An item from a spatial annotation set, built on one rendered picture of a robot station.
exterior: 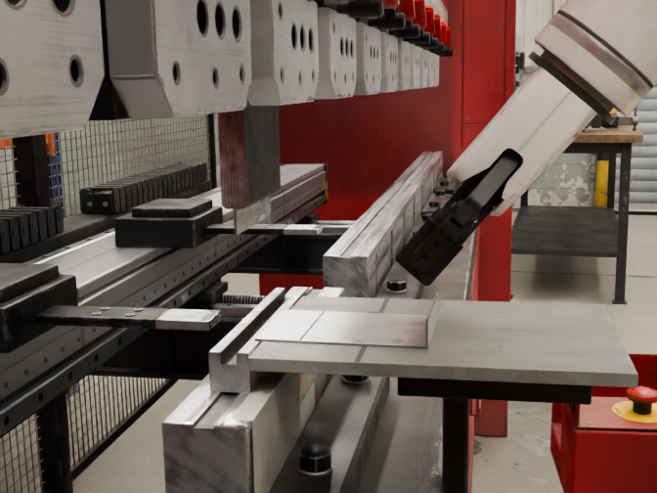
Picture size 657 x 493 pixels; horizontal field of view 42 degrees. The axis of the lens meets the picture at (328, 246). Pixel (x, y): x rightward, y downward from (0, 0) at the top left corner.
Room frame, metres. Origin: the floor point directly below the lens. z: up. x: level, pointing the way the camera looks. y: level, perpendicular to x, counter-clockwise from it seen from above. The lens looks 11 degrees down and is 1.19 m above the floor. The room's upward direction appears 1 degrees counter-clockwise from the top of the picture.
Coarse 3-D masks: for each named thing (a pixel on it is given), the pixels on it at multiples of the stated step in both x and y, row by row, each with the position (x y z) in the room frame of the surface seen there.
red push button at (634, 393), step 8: (632, 392) 1.01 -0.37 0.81; (640, 392) 1.00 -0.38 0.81; (648, 392) 1.00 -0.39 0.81; (656, 392) 1.01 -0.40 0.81; (632, 400) 1.00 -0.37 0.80; (640, 400) 1.00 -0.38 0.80; (648, 400) 0.99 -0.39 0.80; (656, 400) 1.00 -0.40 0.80; (640, 408) 1.00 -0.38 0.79; (648, 408) 1.00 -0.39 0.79
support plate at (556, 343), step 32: (448, 320) 0.67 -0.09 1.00; (480, 320) 0.67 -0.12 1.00; (512, 320) 0.67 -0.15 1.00; (544, 320) 0.66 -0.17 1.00; (576, 320) 0.66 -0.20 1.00; (608, 320) 0.66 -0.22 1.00; (256, 352) 0.59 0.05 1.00; (288, 352) 0.59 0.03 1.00; (320, 352) 0.59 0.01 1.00; (352, 352) 0.59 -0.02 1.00; (384, 352) 0.59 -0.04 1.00; (416, 352) 0.59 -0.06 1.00; (448, 352) 0.59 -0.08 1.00; (480, 352) 0.58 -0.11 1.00; (512, 352) 0.58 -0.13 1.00; (544, 352) 0.58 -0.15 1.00; (576, 352) 0.58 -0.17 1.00; (608, 352) 0.58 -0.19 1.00; (576, 384) 0.54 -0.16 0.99; (608, 384) 0.54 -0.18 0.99
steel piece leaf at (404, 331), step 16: (432, 304) 0.64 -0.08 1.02; (320, 320) 0.67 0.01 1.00; (336, 320) 0.67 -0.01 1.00; (352, 320) 0.67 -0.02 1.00; (368, 320) 0.67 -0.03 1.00; (384, 320) 0.67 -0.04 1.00; (400, 320) 0.66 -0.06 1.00; (416, 320) 0.66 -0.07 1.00; (432, 320) 0.63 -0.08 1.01; (304, 336) 0.62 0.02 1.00; (320, 336) 0.62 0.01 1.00; (336, 336) 0.62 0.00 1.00; (352, 336) 0.62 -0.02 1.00; (368, 336) 0.62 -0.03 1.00; (384, 336) 0.62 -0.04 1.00; (400, 336) 0.62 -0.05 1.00; (416, 336) 0.62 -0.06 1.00
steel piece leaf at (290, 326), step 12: (288, 312) 0.70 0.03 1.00; (300, 312) 0.69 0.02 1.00; (312, 312) 0.69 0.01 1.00; (276, 324) 0.66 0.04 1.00; (288, 324) 0.66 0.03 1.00; (300, 324) 0.66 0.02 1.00; (312, 324) 0.66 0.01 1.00; (264, 336) 0.63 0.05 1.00; (276, 336) 0.63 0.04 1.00; (288, 336) 0.62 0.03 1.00; (300, 336) 0.62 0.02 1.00
